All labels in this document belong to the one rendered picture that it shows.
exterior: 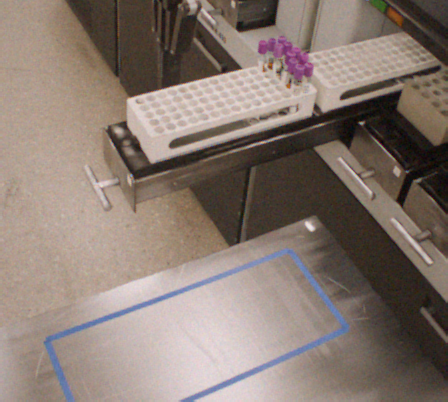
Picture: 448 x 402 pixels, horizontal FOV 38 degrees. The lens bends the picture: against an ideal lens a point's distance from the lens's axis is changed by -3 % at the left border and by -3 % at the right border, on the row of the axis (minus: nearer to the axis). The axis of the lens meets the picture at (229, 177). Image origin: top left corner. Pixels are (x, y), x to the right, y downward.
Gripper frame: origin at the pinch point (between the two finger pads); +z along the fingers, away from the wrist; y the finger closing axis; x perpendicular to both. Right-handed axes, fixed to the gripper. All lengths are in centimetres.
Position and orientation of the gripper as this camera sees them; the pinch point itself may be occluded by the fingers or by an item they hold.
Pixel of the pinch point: (169, 64)
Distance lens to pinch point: 98.1
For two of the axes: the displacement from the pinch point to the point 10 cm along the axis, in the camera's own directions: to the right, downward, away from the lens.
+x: -8.7, 2.8, -4.0
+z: -0.9, 7.1, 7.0
